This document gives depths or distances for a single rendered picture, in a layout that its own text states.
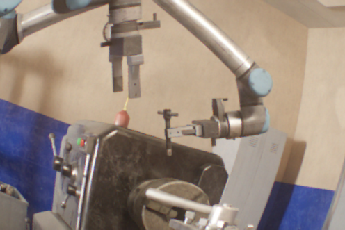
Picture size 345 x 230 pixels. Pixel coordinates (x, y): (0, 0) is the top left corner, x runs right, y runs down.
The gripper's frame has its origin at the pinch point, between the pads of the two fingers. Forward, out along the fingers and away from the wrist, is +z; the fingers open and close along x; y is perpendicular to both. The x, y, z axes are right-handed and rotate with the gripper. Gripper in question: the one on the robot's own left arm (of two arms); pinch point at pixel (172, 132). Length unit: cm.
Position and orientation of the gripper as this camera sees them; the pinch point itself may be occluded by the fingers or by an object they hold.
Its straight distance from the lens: 190.5
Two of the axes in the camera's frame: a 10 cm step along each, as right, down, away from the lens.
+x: -2.6, -0.5, 9.7
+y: 0.9, 9.9, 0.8
